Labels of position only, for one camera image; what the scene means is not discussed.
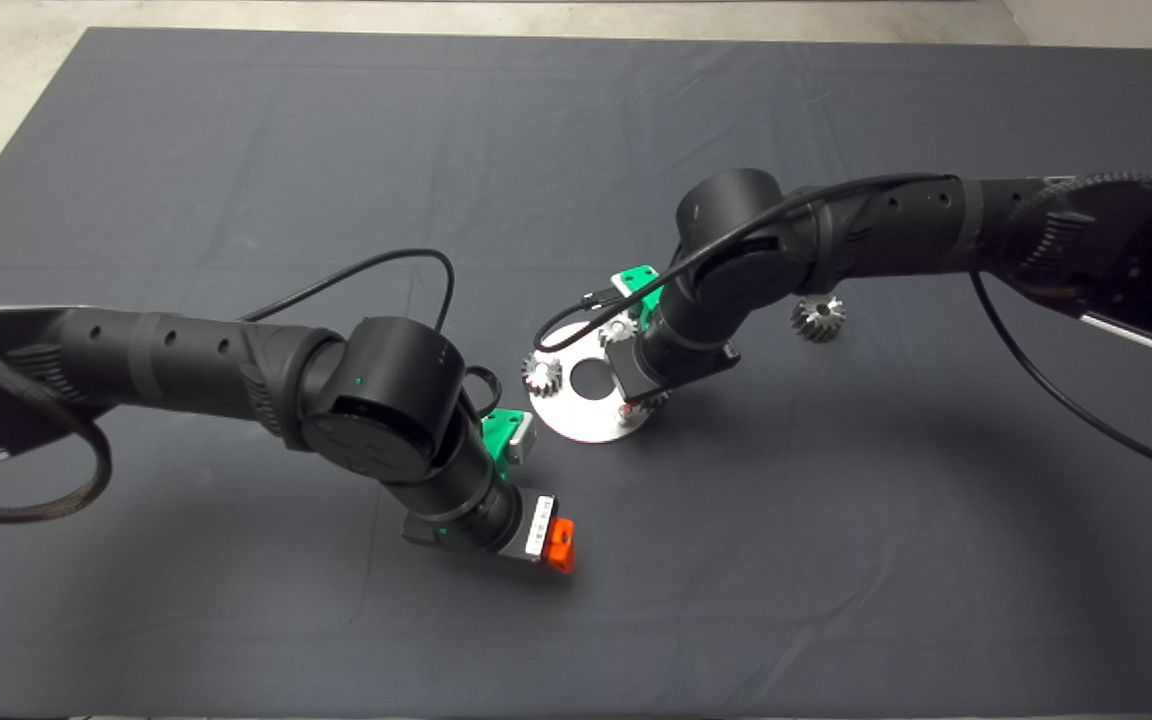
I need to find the dark grey table cloth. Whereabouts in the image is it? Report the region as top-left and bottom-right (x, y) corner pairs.
(0, 28), (1152, 720)

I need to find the large steel gear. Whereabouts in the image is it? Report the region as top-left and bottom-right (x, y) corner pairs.
(791, 294), (847, 344)

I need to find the right wrist black camera cable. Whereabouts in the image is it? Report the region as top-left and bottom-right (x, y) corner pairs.
(534, 172), (1152, 486)

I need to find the left wrist black camera cable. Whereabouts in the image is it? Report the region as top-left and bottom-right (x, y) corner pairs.
(241, 249), (504, 421)

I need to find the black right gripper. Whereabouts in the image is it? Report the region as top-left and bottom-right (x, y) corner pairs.
(604, 325), (742, 421)

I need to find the wrist green camera mount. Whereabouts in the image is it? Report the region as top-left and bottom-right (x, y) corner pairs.
(616, 265), (662, 326)
(481, 408), (527, 466)

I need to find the left wrist green camera mount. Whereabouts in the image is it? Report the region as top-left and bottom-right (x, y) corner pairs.
(481, 408), (527, 466)

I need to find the right wrist green camera mount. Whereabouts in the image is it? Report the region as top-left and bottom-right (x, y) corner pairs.
(616, 265), (662, 326)

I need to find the round metal plate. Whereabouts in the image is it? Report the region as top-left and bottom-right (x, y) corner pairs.
(528, 320), (655, 444)

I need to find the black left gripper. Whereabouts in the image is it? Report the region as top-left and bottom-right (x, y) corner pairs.
(403, 485), (577, 575)

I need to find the wrist black camera cable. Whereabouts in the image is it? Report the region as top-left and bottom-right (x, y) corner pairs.
(241, 249), (504, 421)
(534, 172), (1152, 486)

